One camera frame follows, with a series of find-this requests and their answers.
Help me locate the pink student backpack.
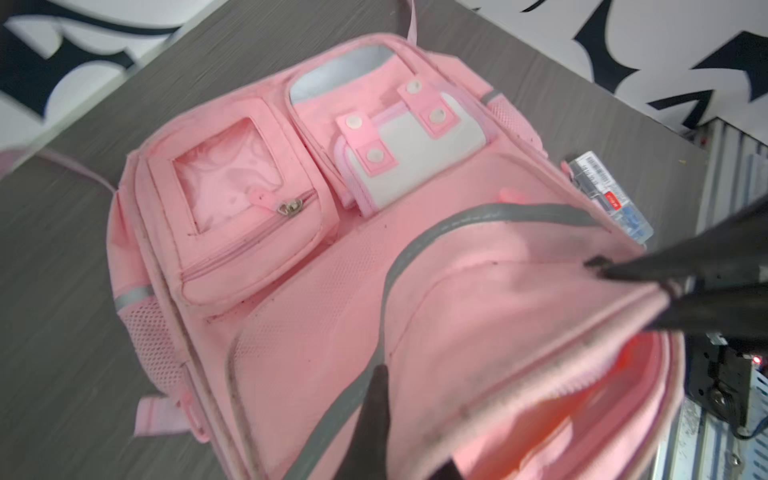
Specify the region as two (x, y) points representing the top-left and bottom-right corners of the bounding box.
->
(0, 0), (688, 480)

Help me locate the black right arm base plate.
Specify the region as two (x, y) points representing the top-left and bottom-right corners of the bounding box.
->
(685, 336), (767, 440)

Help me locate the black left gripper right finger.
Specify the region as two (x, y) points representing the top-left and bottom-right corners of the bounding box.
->
(429, 460), (464, 480)

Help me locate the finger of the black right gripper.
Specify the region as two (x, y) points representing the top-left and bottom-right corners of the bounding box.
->
(646, 283), (767, 340)
(584, 195), (767, 285)

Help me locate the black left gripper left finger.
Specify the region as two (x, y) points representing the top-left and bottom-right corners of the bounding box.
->
(334, 365), (390, 480)

